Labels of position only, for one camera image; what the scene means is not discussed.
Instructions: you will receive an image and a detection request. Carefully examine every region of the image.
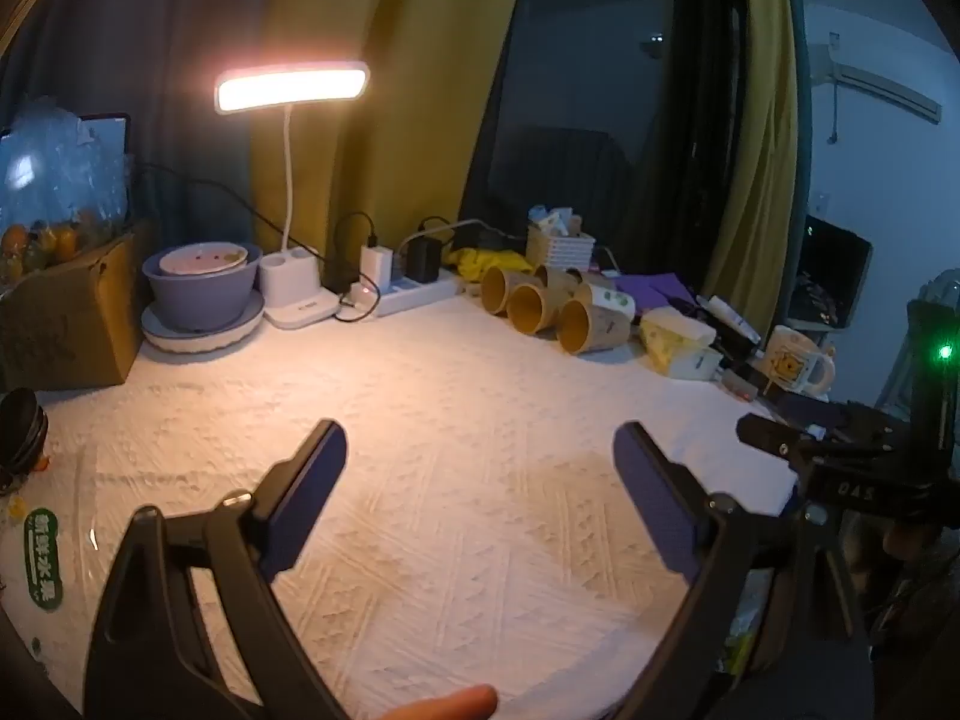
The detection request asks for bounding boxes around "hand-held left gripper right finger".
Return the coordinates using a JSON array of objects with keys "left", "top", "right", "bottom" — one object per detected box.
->
[{"left": 611, "top": 421, "right": 875, "bottom": 720}]

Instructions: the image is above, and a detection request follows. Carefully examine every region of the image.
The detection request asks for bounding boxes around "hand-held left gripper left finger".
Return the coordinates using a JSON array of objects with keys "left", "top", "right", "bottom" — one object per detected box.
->
[{"left": 82, "top": 418, "right": 350, "bottom": 720}]

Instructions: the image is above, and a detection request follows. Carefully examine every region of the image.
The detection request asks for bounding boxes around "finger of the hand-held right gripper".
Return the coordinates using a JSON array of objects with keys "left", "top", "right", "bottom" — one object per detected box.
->
[
  {"left": 772, "top": 394, "right": 912, "bottom": 437},
  {"left": 736, "top": 414, "right": 901, "bottom": 467}
]

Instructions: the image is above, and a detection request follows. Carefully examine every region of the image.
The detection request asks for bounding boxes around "brown paper cup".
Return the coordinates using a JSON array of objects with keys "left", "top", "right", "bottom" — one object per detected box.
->
[
  {"left": 556, "top": 298, "right": 635, "bottom": 356},
  {"left": 480, "top": 265, "right": 527, "bottom": 314},
  {"left": 534, "top": 264, "right": 586, "bottom": 293},
  {"left": 574, "top": 281, "right": 638, "bottom": 317},
  {"left": 507, "top": 281, "right": 571, "bottom": 335}
]

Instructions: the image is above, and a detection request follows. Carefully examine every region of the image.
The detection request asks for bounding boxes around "white mug yellow print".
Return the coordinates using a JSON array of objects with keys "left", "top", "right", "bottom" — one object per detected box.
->
[{"left": 761, "top": 325, "right": 837, "bottom": 395}]

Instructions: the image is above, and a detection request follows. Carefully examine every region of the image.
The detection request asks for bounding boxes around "white tube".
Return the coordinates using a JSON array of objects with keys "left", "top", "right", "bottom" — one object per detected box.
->
[{"left": 705, "top": 295, "right": 763, "bottom": 343}]

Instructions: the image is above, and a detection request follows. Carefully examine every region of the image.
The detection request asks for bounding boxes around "yellow tissue pack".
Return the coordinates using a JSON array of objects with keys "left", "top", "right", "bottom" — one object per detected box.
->
[{"left": 637, "top": 306, "right": 725, "bottom": 380}]

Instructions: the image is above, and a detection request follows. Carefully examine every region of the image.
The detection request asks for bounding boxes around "dark monitor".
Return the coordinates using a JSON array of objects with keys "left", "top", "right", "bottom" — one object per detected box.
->
[{"left": 787, "top": 214, "right": 875, "bottom": 331}]

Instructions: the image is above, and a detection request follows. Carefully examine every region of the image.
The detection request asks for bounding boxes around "white textured tablecloth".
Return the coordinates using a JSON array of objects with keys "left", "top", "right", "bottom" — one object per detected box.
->
[{"left": 0, "top": 292, "right": 800, "bottom": 720}]

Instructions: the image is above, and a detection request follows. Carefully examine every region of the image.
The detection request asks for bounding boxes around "large white plate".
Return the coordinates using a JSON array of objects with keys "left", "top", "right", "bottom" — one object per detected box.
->
[{"left": 141, "top": 291, "right": 267, "bottom": 356}]

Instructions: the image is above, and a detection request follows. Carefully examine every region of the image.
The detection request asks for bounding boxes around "purple sheet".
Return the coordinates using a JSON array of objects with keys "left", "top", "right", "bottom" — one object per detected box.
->
[{"left": 615, "top": 270, "right": 706, "bottom": 308}]

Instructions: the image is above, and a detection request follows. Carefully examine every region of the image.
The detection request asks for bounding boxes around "white power strip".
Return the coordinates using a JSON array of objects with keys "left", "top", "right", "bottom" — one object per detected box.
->
[{"left": 341, "top": 270, "right": 462, "bottom": 318}]

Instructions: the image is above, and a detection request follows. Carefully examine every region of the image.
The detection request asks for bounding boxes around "blue bowl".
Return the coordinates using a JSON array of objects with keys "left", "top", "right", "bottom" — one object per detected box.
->
[{"left": 142, "top": 242, "right": 263, "bottom": 332}]

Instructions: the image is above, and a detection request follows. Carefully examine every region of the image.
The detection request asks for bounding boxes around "white charger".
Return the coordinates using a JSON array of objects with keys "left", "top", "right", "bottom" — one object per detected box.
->
[{"left": 361, "top": 244, "right": 395, "bottom": 288}]

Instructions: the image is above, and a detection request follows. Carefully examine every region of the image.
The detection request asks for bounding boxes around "white patterned plate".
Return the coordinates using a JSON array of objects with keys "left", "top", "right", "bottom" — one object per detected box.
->
[{"left": 159, "top": 242, "right": 248, "bottom": 276}]

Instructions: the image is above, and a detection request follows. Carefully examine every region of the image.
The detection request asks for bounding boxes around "black power adapter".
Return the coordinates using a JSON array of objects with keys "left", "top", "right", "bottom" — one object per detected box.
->
[{"left": 406, "top": 238, "right": 443, "bottom": 283}]

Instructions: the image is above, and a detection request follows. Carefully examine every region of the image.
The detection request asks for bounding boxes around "woven basket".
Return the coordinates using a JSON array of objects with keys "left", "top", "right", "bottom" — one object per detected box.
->
[{"left": 525, "top": 225, "right": 597, "bottom": 272}]

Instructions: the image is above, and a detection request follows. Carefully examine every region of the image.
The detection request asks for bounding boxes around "white bag green label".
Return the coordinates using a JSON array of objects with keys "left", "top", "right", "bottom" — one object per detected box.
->
[{"left": 0, "top": 457, "right": 106, "bottom": 713}]

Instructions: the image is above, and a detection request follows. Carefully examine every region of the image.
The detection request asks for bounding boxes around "yellow curtain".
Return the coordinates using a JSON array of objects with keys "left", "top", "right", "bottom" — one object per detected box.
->
[
  {"left": 701, "top": 0, "right": 805, "bottom": 331},
  {"left": 251, "top": 0, "right": 530, "bottom": 275}
]

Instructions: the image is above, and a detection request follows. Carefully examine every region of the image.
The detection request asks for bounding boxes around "yellow cloth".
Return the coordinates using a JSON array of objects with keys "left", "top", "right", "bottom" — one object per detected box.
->
[{"left": 450, "top": 247, "right": 533, "bottom": 287}]

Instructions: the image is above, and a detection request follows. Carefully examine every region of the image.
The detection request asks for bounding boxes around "cardboard box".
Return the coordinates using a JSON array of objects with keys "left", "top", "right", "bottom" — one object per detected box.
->
[{"left": 0, "top": 221, "right": 155, "bottom": 391}]

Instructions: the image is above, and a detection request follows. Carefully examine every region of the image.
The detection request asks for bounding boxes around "black round object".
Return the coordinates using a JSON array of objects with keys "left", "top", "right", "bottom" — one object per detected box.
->
[{"left": 0, "top": 388, "right": 50, "bottom": 496}]

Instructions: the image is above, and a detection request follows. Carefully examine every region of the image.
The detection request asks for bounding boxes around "white air conditioner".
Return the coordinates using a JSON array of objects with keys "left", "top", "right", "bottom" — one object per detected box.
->
[{"left": 810, "top": 45, "right": 944, "bottom": 122}]

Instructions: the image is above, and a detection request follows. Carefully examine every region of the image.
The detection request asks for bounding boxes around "pile of oranges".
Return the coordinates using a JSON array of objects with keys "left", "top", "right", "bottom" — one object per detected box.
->
[{"left": 0, "top": 221, "right": 83, "bottom": 280}]

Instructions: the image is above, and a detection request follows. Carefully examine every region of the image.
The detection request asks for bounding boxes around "dark framed screen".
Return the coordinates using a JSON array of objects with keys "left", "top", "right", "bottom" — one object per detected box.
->
[{"left": 75, "top": 114, "right": 133, "bottom": 222}]

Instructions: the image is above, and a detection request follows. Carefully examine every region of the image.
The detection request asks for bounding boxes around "white desk lamp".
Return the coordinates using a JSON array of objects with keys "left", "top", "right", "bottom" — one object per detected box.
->
[{"left": 214, "top": 60, "right": 372, "bottom": 331}]

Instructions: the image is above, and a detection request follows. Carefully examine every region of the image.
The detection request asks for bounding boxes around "clear plastic bag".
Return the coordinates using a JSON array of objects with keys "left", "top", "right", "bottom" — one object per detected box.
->
[{"left": 0, "top": 97, "right": 136, "bottom": 293}]

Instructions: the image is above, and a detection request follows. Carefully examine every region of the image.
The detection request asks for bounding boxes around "dark blue curtain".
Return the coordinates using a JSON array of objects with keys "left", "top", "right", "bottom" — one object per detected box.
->
[{"left": 0, "top": 0, "right": 297, "bottom": 245}]

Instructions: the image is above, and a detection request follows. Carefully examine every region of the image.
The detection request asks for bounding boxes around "black charger cable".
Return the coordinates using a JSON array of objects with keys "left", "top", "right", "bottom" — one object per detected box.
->
[{"left": 333, "top": 211, "right": 380, "bottom": 323}]

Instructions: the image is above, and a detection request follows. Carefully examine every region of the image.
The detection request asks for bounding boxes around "white cable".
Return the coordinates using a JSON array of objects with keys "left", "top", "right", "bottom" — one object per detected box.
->
[{"left": 397, "top": 218, "right": 488, "bottom": 256}]

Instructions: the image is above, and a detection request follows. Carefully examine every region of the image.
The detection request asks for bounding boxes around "long black cable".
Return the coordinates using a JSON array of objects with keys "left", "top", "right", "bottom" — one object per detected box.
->
[{"left": 131, "top": 163, "right": 301, "bottom": 248}]

